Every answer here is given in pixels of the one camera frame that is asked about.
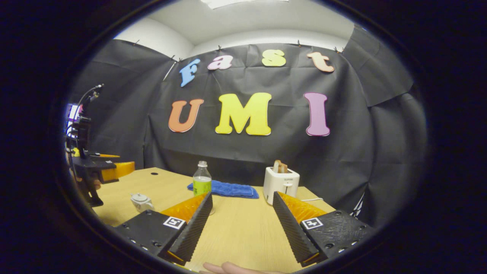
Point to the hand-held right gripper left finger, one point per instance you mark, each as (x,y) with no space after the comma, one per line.
(194,224)

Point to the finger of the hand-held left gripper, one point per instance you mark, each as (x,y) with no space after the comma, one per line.
(120,170)

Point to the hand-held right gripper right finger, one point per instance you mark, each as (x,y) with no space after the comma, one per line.
(291,226)

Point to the green label water bottle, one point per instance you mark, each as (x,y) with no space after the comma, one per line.
(201,184)

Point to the white floral teacup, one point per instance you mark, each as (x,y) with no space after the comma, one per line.
(142,206)

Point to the white toaster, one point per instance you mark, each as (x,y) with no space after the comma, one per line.
(280,184)

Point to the computer monitor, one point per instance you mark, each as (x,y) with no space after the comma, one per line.
(73,114)

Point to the blue towel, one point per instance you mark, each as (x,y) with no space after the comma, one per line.
(232,189)

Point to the bread slice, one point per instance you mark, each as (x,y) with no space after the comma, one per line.
(280,166)

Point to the black backdrop cloth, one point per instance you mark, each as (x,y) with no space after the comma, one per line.
(125,95)

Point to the ceiling light panel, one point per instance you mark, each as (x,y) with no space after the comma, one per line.
(243,2)

